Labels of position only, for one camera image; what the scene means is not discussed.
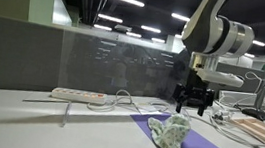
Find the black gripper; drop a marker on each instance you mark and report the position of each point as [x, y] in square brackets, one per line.
[196, 89]

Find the white green patterned towel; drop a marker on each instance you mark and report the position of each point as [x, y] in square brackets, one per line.
[170, 135]

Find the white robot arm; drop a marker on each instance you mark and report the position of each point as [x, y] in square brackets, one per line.
[211, 29]

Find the clear acrylic screen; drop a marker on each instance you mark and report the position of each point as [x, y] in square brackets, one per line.
[106, 67]

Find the purple paper mat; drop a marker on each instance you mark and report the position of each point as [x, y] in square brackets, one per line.
[198, 143]

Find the black monitor stand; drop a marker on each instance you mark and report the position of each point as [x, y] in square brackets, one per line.
[255, 113]

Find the wooden tray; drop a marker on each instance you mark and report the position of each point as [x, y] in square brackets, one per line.
[263, 131]

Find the white power strip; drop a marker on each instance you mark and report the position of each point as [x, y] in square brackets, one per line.
[78, 95]

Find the grey desk partition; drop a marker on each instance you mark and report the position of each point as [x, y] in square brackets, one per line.
[14, 53]

